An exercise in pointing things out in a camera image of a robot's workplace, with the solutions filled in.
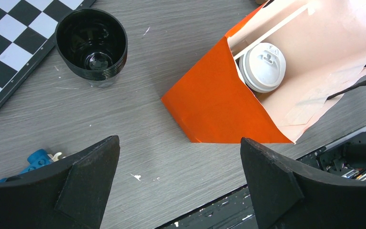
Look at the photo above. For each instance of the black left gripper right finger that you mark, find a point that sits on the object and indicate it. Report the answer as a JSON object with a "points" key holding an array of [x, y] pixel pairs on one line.
{"points": [[287, 194]]}

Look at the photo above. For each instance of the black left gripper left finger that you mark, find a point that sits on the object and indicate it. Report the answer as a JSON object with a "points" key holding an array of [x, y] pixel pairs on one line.
{"points": [[71, 193]]}

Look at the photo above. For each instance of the white plastic cup lid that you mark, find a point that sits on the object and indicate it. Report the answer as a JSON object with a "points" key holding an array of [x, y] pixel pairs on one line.
{"points": [[263, 68]]}

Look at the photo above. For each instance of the orange paper bag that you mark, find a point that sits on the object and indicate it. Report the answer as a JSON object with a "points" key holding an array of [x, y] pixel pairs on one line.
{"points": [[324, 45]]}

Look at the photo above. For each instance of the blue red toy car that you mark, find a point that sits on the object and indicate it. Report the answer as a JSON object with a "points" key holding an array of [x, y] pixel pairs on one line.
{"points": [[36, 160]]}

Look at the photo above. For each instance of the black cup stack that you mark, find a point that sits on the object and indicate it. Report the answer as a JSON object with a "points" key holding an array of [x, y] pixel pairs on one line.
{"points": [[93, 44]]}

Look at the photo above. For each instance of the black white chessboard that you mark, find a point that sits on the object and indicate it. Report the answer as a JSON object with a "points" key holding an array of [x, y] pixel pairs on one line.
{"points": [[27, 30]]}

